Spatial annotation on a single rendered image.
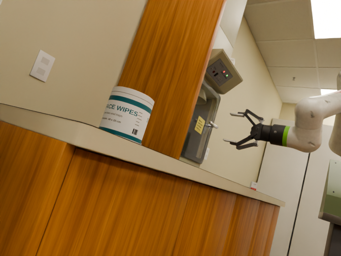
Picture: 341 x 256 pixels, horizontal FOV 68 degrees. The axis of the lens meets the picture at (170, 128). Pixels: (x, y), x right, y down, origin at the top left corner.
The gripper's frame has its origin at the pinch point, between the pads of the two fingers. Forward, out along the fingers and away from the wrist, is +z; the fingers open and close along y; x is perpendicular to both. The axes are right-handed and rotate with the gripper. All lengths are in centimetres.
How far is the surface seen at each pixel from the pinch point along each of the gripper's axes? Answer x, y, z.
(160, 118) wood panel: 29.4, -7.8, 20.1
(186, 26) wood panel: 29, 39, 22
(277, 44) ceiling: -155, 143, 35
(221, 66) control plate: 12.2, 27.0, 7.0
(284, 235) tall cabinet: -289, -70, 5
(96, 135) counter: 88, -26, -15
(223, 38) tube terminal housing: 4, 48, 15
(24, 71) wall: 73, -8, 58
